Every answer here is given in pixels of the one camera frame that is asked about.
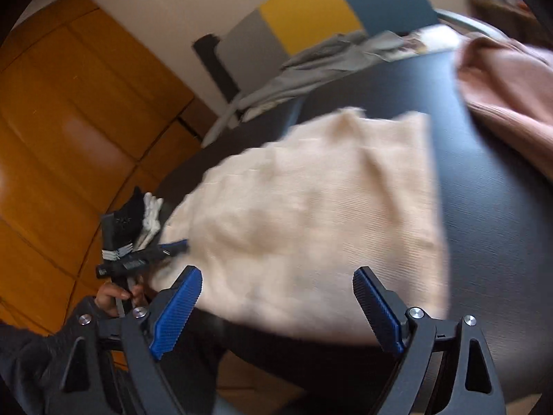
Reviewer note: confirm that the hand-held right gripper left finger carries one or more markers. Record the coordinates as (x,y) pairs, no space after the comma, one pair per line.
(177,311)

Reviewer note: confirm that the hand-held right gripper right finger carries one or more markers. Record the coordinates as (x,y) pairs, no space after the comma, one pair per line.
(378,311)

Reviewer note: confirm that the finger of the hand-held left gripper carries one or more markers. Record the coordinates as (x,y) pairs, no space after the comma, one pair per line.
(175,247)

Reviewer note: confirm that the beige knit sweater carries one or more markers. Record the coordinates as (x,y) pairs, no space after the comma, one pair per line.
(324,224)

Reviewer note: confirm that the person's left forearm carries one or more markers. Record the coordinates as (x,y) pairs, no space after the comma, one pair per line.
(34,354)

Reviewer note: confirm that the person's left hand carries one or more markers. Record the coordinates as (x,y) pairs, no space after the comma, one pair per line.
(108,296)

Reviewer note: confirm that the white fringed cloth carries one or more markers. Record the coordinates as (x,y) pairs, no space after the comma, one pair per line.
(151,220)

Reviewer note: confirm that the grey garment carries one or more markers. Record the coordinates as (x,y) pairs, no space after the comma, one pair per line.
(311,73)

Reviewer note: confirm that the pink knit sweater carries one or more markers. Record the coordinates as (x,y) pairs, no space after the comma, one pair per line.
(510,90)

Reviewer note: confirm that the grey yellow blue sofa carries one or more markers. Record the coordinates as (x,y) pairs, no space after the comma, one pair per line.
(311,8)

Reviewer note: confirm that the cream cushion with lettering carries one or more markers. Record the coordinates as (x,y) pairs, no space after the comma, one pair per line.
(432,39)

